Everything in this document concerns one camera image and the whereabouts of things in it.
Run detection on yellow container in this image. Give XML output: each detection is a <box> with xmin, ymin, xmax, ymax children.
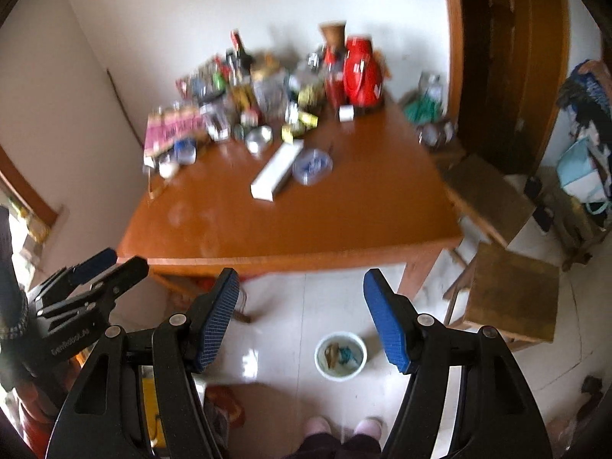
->
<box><xmin>141</xmin><ymin>378</ymin><xmax>161</xmax><ymax>445</ymax></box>

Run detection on red bottle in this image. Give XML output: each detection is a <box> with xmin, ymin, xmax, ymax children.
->
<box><xmin>324</xmin><ymin>47</ymin><xmax>346</xmax><ymax>108</ymax></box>

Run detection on dark wine bottle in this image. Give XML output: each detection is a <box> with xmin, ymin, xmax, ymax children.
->
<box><xmin>230</xmin><ymin>30</ymin><xmax>254</xmax><ymax>87</ymax></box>

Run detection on dark blue object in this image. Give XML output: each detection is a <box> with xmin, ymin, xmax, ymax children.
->
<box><xmin>526</xmin><ymin>177</ymin><xmax>555</xmax><ymax>235</ymax></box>

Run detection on pile of assorted packets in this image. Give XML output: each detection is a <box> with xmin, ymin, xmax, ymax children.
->
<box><xmin>176</xmin><ymin>57</ymin><xmax>230</xmax><ymax>103</ymax></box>

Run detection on person's left forearm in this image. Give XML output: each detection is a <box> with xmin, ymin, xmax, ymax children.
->
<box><xmin>0</xmin><ymin>205</ymin><xmax>30</xmax><ymax>342</ymax></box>

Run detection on amber oil bottle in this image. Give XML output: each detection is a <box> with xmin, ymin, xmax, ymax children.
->
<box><xmin>232</xmin><ymin>81</ymin><xmax>256</xmax><ymax>116</ymax></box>

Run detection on red thermos jug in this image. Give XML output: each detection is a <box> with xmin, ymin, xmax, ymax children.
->
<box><xmin>343</xmin><ymin>34</ymin><xmax>386</xmax><ymax>107</ymax></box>

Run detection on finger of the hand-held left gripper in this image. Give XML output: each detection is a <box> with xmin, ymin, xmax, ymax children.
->
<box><xmin>34</xmin><ymin>256</ymin><xmax>150</xmax><ymax>326</ymax></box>
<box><xmin>29</xmin><ymin>247</ymin><xmax>118</xmax><ymax>299</ymax></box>

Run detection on person's right leg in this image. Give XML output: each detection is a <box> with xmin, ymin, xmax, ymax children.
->
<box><xmin>342</xmin><ymin>435</ymin><xmax>383</xmax><ymax>459</ymax></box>

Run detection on square wooden stool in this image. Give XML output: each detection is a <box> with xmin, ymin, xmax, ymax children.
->
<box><xmin>442</xmin><ymin>241</ymin><xmax>561</xmax><ymax>352</ymax></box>
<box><xmin>437</xmin><ymin>153</ymin><xmax>536</xmax><ymax>249</ymax></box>

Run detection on dark wall cable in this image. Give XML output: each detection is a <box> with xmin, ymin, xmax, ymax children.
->
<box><xmin>106</xmin><ymin>69</ymin><xmax>144</xmax><ymax>149</ymax></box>

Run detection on clear round plastic container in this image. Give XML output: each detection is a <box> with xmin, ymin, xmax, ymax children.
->
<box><xmin>293</xmin><ymin>149</ymin><xmax>332</xmax><ymax>185</ymax></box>

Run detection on wooden window frame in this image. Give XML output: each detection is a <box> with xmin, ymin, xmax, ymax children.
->
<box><xmin>0</xmin><ymin>146</ymin><xmax>65</xmax><ymax>230</ymax></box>

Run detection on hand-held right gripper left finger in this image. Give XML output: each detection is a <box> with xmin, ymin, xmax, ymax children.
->
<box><xmin>45</xmin><ymin>267</ymin><xmax>241</xmax><ymax>459</ymax></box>

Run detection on person's left pink slipper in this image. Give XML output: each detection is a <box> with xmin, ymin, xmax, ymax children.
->
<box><xmin>303</xmin><ymin>417</ymin><xmax>332</xmax><ymax>441</ymax></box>

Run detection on clear plastic jar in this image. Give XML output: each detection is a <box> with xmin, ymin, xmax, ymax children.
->
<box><xmin>253</xmin><ymin>76</ymin><xmax>290</xmax><ymax>120</ymax></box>

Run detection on pile of clothes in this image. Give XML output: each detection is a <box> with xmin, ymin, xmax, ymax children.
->
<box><xmin>557</xmin><ymin>60</ymin><xmax>612</xmax><ymax>192</ymax></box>

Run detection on light blue bag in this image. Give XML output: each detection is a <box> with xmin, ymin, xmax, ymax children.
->
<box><xmin>557</xmin><ymin>136</ymin><xmax>610</xmax><ymax>213</ymax></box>

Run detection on wooden table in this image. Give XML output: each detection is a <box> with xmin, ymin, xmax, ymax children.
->
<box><xmin>117</xmin><ymin>91</ymin><xmax>464</xmax><ymax>326</ymax></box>

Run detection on reddish wooden chair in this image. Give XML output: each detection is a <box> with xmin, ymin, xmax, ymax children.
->
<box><xmin>14</xmin><ymin>382</ymin><xmax>63</xmax><ymax>459</ymax></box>

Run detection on round silver tin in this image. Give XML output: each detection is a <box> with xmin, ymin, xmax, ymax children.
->
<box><xmin>245</xmin><ymin>125</ymin><xmax>273</xmax><ymax>154</ymax></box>

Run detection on white plastic bucket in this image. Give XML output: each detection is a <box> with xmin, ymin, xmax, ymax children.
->
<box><xmin>314</xmin><ymin>332</ymin><xmax>368</xmax><ymax>382</ymax></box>

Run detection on long white box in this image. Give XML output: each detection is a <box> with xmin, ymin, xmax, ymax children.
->
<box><xmin>251</xmin><ymin>140</ymin><xmax>305</xmax><ymax>202</ymax></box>

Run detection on dark shoes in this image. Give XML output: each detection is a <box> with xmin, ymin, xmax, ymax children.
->
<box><xmin>581</xmin><ymin>375</ymin><xmax>605</xmax><ymax>402</ymax></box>

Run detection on green plastic bag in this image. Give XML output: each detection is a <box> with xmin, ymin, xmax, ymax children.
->
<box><xmin>404</xmin><ymin>96</ymin><xmax>443</xmax><ymax>125</ymax></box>

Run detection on blue-lidded jar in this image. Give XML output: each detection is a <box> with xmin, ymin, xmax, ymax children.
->
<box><xmin>173</xmin><ymin>138</ymin><xmax>198</xmax><ymax>164</ymax></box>

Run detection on person's left leg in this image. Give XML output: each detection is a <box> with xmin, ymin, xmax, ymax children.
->
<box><xmin>287</xmin><ymin>433</ymin><xmax>342</xmax><ymax>459</ymax></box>

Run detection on person's leg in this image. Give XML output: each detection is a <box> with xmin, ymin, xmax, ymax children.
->
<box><xmin>342</xmin><ymin>435</ymin><xmax>383</xmax><ymax>459</ymax></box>
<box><xmin>287</xmin><ymin>433</ymin><xmax>342</xmax><ymax>459</ymax></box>

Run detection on glass cup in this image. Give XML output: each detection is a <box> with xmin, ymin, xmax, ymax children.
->
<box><xmin>201</xmin><ymin>103</ymin><xmax>230</xmax><ymax>143</ymax></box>

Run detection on dark wooden door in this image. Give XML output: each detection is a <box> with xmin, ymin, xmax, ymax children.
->
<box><xmin>440</xmin><ymin>0</ymin><xmax>572</xmax><ymax>177</ymax></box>

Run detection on pink box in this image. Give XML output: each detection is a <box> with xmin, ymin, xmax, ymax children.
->
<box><xmin>143</xmin><ymin>107</ymin><xmax>204</xmax><ymax>168</ymax></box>

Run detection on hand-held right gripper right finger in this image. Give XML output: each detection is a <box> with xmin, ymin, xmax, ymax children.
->
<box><xmin>362</xmin><ymin>269</ymin><xmax>553</xmax><ymax>459</ymax></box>

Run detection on tall glass jar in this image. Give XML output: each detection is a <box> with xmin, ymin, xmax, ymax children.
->
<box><xmin>418</xmin><ymin>72</ymin><xmax>443</xmax><ymax>106</ymax></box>

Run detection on dark jar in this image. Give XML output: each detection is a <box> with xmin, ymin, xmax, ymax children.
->
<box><xmin>299</xmin><ymin>81</ymin><xmax>326</xmax><ymax>111</ymax></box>

